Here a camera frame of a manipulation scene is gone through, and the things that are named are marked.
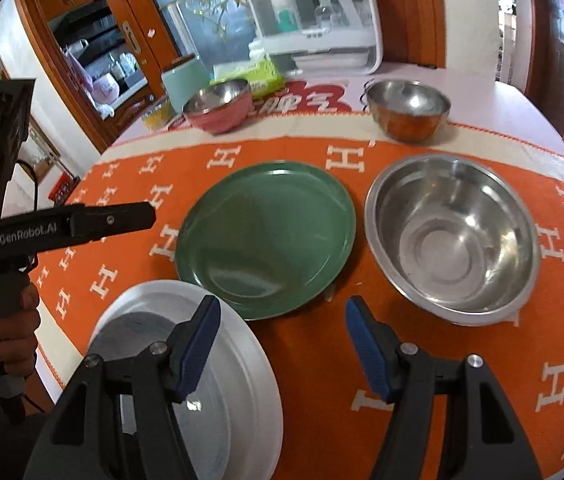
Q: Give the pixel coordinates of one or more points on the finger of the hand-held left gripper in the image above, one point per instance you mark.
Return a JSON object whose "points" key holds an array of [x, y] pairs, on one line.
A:
{"points": [[122, 220]]}

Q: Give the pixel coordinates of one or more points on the green tissue pack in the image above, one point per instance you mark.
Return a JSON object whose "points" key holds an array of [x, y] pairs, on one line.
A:
{"points": [[262, 77]]}

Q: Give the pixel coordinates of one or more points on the pink patterned pot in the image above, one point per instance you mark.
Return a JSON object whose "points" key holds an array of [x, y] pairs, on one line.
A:
{"points": [[106, 87]]}

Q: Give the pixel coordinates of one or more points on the glass sliding door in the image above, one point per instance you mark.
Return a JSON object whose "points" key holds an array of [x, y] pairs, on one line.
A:
{"points": [[416, 10]]}

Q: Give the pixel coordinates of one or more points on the yellow round tin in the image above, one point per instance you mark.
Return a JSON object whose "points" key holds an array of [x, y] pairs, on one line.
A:
{"points": [[157, 117]]}

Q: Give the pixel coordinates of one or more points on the white pill bottle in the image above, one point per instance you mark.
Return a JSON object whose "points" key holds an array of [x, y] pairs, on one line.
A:
{"points": [[257, 50]]}

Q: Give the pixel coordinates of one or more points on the recessed wall niche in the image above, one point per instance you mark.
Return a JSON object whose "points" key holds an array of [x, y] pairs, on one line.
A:
{"points": [[42, 150]]}

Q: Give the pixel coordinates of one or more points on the person's left hand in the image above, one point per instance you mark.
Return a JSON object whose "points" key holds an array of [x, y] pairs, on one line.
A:
{"points": [[14, 335]]}

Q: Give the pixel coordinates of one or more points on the clear spray bottle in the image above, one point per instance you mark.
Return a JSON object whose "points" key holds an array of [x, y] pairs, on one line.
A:
{"points": [[327, 12]]}

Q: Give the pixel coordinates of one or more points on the orange patterned tablecloth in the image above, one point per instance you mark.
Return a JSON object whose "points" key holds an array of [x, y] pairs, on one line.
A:
{"points": [[287, 152]]}

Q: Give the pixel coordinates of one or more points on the pink steel bowl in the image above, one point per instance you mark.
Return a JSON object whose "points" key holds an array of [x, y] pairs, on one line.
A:
{"points": [[222, 117]]}

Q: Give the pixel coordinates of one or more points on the green plate white rim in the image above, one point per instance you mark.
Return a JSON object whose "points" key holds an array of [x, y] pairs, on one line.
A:
{"points": [[262, 385]]}

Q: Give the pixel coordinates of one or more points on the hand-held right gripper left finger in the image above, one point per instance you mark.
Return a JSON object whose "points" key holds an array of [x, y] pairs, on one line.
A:
{"points": [[197, 345]]}

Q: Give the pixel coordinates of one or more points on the mint green canister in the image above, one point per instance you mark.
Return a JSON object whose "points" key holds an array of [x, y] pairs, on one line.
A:
{"points": [[187, 85]]}

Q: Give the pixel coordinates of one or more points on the white bottle with green label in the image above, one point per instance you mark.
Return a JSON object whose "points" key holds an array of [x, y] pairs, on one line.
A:
{"points": [[284, 15]]}

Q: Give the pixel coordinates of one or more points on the large steel bowl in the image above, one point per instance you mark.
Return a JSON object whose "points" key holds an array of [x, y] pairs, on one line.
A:
{"points": [[451, 250]]}

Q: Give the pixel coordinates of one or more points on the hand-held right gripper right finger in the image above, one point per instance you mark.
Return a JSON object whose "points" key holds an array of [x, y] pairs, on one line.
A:
{"points": [[366, 345]]}

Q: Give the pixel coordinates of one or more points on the copper steel bowl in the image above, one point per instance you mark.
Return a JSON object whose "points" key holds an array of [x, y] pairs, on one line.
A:
{"points": [[406, 127]]}

